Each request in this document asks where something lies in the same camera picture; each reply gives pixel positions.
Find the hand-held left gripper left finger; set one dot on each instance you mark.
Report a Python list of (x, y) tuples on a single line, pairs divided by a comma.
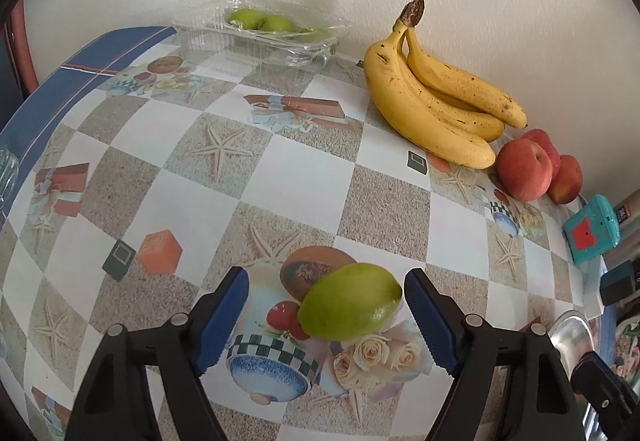
[(222, 321)]

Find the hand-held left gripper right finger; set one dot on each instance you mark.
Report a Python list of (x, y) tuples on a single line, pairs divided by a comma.
[(432, 321)]

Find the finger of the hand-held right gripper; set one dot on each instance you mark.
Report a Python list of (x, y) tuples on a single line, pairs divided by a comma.
[(600, 391)]

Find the round stainless steel plate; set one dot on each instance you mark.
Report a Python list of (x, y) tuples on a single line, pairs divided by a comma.
[(570, 333)]

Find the green mango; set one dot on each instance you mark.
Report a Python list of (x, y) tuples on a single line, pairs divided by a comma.
[(350, 301)]

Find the black power adapter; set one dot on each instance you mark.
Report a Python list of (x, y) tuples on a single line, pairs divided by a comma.
[(617, 283)]

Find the teal plastic toy box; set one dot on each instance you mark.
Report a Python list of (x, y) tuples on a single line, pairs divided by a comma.
[(590, 231)]

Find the checkered printed tablecloth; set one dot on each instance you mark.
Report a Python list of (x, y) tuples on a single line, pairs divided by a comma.
[(300, 171)]

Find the front red peach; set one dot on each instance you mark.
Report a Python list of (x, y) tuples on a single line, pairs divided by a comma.
[(522, 171)]

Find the red peach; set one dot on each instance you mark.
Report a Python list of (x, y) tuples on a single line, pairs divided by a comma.
[(522, 171), (567, 181)]

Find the stainless steel kettle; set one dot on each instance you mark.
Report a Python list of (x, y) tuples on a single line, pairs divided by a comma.
[(627, 208)]

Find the right red peach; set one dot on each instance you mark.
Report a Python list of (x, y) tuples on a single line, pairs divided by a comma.
[(567, 181)]

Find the yellow banana bunch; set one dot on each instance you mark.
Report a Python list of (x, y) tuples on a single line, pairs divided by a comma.
[(425, 121)]

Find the red apple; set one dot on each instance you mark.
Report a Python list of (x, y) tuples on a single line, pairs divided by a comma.
[(550, 148)]

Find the clear glass mug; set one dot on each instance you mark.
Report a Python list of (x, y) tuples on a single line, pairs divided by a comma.
[(7, 181)]

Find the clear plastic clamshell container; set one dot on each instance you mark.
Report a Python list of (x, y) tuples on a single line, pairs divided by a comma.
[(225, 46)]

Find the small green jujube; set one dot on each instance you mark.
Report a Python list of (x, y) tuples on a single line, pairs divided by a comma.
[(245, 17), (277, 23)]

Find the reddish brown chair frame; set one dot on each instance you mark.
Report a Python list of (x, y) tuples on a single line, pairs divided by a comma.
[(24, 51)]

